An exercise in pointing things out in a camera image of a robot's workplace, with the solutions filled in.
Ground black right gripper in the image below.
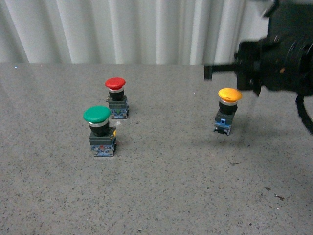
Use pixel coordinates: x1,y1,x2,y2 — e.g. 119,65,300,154
204,40,262,97

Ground yellow push button switch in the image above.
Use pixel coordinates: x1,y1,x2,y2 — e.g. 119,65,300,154
214,88,242,135

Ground white pleated curtain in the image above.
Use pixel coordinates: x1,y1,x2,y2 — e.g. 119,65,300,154
0,0,268,65

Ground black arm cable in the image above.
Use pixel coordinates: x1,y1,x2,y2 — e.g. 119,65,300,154
294,94,313,135

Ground red push button switch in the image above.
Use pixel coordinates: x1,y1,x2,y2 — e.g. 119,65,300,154
105,77,129,119

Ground green push button switch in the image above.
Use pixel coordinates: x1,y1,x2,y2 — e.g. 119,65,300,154
83,106,117,157

